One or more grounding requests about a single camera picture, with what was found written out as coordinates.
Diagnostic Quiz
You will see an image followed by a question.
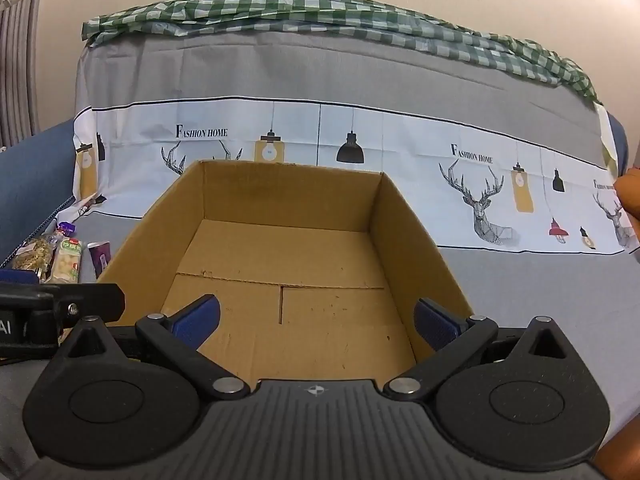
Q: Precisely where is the grey curtain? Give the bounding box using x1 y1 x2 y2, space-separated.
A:
0 0 46 150

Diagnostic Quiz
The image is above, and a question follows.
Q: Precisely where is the orange cushion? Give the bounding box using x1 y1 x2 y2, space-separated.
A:
595 407 640 480
614 165 640 221

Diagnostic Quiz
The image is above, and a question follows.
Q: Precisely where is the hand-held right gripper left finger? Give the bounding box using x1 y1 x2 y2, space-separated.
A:
62 294 252 402

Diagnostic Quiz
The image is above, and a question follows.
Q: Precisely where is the clear nut snack packet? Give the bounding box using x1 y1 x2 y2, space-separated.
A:
11 237 56 282

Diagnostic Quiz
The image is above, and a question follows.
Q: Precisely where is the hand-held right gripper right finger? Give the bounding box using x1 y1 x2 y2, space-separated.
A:
384 297 573 402

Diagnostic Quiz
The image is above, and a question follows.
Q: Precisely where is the green label cracker packet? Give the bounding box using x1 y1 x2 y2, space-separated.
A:
47 237 83 285

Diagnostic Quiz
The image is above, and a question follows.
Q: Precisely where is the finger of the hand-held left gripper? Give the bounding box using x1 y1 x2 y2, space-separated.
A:
0 282 126 331
0 269 43 286

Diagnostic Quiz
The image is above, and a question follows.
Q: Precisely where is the purple snack packet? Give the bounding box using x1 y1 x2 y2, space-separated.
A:
87 241 114 281

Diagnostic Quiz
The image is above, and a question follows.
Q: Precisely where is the cardboard box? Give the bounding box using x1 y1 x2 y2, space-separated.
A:
95 159 475 382

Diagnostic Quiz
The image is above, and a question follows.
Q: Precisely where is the yellow patterned cloth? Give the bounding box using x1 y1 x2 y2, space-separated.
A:
596 102 622 177

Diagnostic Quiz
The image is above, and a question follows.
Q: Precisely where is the green checkered cloth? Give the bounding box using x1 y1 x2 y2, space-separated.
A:
80 0 601 103

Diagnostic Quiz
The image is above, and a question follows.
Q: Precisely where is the grey printed bed sheet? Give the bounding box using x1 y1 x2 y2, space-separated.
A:
0 25 640 480

